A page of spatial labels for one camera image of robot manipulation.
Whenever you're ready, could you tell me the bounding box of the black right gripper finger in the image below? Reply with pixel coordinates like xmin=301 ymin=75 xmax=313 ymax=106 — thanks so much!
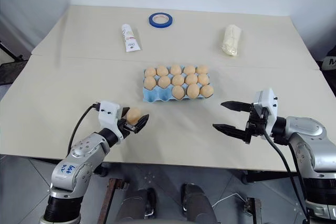
xmin=220 ymin=100 xmax=254 ymax=114
xmin=212 ymin=123 xmax=247 ymax=141

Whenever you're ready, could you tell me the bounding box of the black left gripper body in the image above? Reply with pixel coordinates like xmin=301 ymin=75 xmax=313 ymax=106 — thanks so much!
xmin=117 ymin=108 xmax=136 ymax=138

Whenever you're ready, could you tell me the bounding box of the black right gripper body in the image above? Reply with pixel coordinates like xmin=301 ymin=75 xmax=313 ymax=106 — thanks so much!
xmin=244 ymin=102 xmax=270 ymax=145

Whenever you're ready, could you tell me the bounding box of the blue egg carton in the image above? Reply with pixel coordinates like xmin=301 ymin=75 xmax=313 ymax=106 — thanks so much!
xmin=142 ymin=67 xmax=214 ymax=103

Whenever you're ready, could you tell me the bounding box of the black table leg foot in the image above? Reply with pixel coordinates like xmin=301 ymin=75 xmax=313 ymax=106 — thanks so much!
xmin=92 ymin=162 xmax=109 ymax=178

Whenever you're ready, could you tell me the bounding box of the white wrapped bundle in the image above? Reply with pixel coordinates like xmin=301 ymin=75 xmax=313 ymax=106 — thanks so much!
xmin=220 ymin=24 xmax=242 ymax=57

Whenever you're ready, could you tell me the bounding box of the white cream tube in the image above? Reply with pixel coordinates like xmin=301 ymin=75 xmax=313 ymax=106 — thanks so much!
xmin=121 ymin=24 xmax=143 ymax=53

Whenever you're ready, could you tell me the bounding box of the dark rounded robot leg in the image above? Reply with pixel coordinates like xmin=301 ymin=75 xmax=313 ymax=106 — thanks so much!
xmin=114 ymin=188 xmax=159 ymax=224
xmin=180 ymin=183 xmax=219 ymax=224

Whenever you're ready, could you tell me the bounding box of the blue tape roll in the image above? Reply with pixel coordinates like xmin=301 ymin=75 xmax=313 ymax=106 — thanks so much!
xmin=148 ymin=12 xmax=174 ymax=29

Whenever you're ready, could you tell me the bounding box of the black equipment stand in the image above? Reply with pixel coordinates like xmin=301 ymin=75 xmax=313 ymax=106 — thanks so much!
xmin=0 ymin=40 xmax=30 ymax=86

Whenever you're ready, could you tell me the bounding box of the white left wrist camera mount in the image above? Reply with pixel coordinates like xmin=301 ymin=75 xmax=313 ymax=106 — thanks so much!
xmin=97 ymin=100 xmax=124 ymax=145

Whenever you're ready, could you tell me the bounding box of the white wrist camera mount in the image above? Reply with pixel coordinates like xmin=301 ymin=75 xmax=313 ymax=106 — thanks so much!
xmin=252 ymin=88 xmax=279 ymax=137
xmin=97 ymin=100 xmax=124 ymax=145

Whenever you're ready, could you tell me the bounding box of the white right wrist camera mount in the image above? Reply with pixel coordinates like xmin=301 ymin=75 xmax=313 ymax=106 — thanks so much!
xmin=252 ymin=88 xmax=279 ymax=137

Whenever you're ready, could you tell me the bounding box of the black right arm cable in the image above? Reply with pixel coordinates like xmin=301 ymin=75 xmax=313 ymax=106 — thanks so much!
xmin=258 ymin=110 xmax=310 ymax=224

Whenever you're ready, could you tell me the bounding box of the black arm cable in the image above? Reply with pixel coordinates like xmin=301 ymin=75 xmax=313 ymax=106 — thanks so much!
xmin=67 ymin=102 xmax=102 ymax=156
xmin=258 ymin=110 xmax=310 ymax=224

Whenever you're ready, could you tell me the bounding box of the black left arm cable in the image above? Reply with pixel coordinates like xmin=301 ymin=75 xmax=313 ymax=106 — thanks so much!
xmin=67 ymin=102 xmax=102 ymax=156

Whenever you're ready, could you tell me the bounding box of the black table frame bar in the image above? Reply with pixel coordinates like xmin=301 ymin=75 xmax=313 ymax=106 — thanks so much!
xmin=240 ymin=169 xmax=303 ymax=185

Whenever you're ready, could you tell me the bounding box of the white floor cable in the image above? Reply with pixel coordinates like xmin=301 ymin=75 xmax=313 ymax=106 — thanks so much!
xmin=212 ymin=191 xmax=248 ymax=208

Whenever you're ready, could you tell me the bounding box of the rusty metal bracket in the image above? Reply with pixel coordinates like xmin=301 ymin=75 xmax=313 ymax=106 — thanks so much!
xmin=100 ymin=177 xmax=130 ymax=224
xmin=243 ymin=197 xmax=264 ymax=224

